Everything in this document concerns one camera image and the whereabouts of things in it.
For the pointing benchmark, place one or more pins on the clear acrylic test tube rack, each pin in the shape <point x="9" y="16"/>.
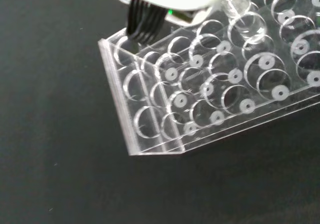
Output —
<point x="225" y="89"/>

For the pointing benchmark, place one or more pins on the black bench cloth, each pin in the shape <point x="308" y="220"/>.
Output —
<point x="62" y="159"/>

